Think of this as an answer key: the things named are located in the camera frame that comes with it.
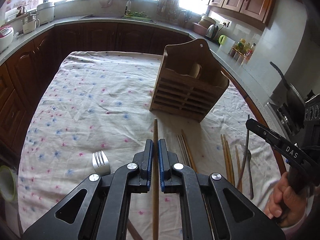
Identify silver fork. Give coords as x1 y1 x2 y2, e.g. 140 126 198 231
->
92 150 111 177

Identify wooden utensil holder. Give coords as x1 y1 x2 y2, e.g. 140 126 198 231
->
150 38 229 122

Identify pink basin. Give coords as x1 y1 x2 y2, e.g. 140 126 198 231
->
193 23 207 36

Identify dish rack with utensils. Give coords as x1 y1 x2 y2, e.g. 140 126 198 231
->
157 0 189 24

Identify lower wooden cabinets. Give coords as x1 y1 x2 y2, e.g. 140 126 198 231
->
0 21 287 173

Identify kitchen faucet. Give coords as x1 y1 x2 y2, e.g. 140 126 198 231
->
117 0 133 16

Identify large white rice cooker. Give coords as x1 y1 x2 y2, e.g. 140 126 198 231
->
36 2 55 25

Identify person's right hand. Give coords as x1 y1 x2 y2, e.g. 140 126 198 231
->
264 172 307 228

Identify electric kettle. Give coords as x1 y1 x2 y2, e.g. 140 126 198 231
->
204 24 219 40

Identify brown wooden chopstick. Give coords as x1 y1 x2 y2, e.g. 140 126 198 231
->
181 130 197 173

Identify small white electric pot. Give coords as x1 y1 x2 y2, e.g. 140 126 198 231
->
22 14 40 34

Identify bamboo chopstick pair member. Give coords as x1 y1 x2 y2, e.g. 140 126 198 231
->
220 134 232 183

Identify black wok pan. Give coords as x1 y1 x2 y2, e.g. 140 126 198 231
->
270 61 305 122

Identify white floral tablecloth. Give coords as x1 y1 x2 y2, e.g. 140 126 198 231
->
17 51 285 239

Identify long metal chopstick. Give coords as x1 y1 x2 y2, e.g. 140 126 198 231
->
236 125 249 190

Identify striped bamboo chopstick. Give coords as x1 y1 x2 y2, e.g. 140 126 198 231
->
152 118 159 240

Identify white red rice cooker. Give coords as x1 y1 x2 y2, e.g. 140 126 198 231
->
0 25 14 53

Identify condiment bottles rack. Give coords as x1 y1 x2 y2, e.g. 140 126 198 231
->
228 38 256 65

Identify white jug green handle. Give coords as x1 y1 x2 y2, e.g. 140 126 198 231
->
218 35 235 54

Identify green vegetables in sink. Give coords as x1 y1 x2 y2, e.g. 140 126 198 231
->
124 11 152 22

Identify wall power socket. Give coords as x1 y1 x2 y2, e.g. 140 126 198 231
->
221 20 231 28

